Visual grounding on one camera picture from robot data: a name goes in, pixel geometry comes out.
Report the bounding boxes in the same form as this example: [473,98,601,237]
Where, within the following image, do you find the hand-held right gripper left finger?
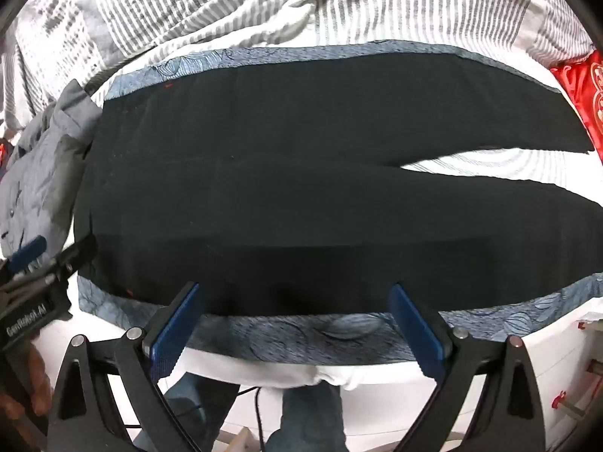
[47,281,222,452]

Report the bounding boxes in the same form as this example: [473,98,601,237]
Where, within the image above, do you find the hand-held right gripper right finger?
[386,282,573,452]

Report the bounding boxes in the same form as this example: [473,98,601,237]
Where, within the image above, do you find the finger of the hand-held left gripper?
[7,238,48,272]
[51,234,99,273]

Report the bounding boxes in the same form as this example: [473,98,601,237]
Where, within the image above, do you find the blue patterned cloth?
[75,43,603,368]

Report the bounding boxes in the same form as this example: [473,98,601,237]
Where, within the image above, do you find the black pants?
[73,52,603,316]

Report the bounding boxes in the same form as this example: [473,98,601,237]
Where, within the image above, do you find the person's left hand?
[0,343,54,416]

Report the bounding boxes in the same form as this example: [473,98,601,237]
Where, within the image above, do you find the grey garment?
[0,80,102,261]

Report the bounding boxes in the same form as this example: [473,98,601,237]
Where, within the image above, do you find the light wooden piece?
[214,426,259,452]

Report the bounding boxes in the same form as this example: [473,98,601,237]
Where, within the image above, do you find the person's blue jeans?
[136,372,350,452]

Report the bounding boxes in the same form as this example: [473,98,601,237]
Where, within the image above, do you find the grey striped white duvet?
[0,0,595,129]

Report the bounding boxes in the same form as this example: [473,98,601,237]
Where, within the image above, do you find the red embroidered cushion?
[549,52,603,165]

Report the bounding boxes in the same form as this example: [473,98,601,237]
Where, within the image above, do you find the black cable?
[236,385,265,452]

